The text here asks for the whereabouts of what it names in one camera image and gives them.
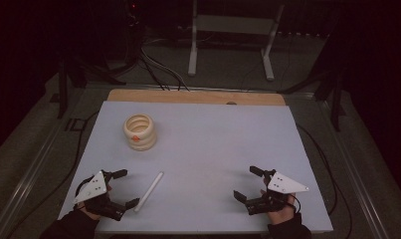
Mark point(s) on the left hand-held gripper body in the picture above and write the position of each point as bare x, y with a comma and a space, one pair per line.
95, 187

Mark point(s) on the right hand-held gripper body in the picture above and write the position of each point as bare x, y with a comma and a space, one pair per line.
281, 186

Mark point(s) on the white stick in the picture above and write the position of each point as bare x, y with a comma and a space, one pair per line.
149, 191

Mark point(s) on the person's left hand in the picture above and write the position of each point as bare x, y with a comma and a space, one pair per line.
88, 207

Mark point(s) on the person's right hand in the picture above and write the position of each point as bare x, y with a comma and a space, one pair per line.
281, 215

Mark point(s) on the cream ribbed cup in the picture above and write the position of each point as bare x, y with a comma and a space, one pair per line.
140, 132

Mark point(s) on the white table mat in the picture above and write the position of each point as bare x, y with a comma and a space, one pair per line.
204, 149

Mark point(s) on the wooden table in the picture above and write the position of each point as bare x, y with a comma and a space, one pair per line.
194, 97

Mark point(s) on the black tripod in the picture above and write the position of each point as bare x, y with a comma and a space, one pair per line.
77, 79
330, 93

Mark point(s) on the dark device with red light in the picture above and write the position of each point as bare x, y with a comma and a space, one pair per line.
133, 30

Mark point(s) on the grey metal stand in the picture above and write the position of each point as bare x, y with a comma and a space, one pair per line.
233, 25

